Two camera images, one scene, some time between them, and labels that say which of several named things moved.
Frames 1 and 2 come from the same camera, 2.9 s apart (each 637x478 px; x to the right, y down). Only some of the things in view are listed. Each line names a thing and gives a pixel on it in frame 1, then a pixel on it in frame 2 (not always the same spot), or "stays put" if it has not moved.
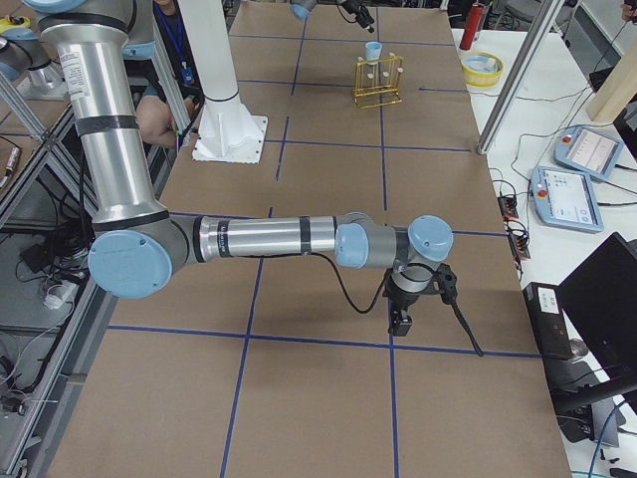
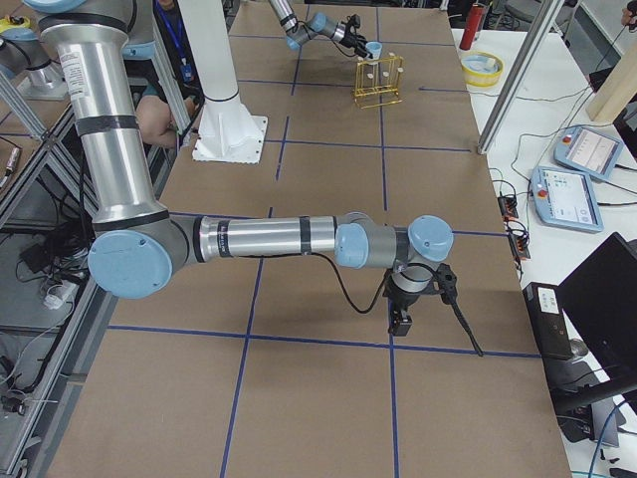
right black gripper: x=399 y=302 stays put
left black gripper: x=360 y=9 → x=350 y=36
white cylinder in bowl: x=491 y=65 stays put
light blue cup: x=372 y=50 stays put
